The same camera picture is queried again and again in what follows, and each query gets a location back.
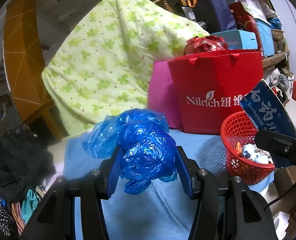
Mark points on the blue blanket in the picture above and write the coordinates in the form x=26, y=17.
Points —
x=148, y=212

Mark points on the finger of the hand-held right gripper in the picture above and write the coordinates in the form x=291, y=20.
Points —
x=275, y=142

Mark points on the red paper shopping bag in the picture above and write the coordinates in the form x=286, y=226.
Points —
x=207, y=80

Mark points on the teal cardboard box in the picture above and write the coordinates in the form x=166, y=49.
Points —
x=237, y=38

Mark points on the orange striped cloth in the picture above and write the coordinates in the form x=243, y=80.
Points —
x=17, y=217

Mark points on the white tissue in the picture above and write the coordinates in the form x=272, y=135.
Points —
x=260, y=158

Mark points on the teal cloth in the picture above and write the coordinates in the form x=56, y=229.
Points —
x=29, y=205

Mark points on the red plastic bag in shopping bag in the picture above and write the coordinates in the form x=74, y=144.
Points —
x=205, y=45

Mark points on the blue toothpaste box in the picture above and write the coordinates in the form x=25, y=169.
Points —
x=267, y=105

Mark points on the red cardboard box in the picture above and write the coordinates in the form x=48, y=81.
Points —
x=247, y=22

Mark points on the green clover print quilt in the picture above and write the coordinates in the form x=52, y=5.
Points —
x=100, y=55

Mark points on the black clothing pile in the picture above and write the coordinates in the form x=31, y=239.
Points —
x=15, y=160

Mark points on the pink pillow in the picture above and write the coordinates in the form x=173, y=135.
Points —
x=162, y=95

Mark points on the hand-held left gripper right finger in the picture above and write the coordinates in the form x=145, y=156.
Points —
x=185, y=172

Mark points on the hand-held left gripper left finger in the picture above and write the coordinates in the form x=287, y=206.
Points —
x=114, y=175

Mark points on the red mesh plastic basket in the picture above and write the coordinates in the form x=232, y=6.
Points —
x=234, y=127

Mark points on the blue plastic storage box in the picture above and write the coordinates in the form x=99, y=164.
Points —
x=265, y=37

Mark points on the blue plastic bag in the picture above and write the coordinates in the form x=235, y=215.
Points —
x=143, y=150

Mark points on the orange wrapper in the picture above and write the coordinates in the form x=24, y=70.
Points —
x=237, y=147

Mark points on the orange wooden cabinet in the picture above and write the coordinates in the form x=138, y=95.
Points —
x=20, y=42

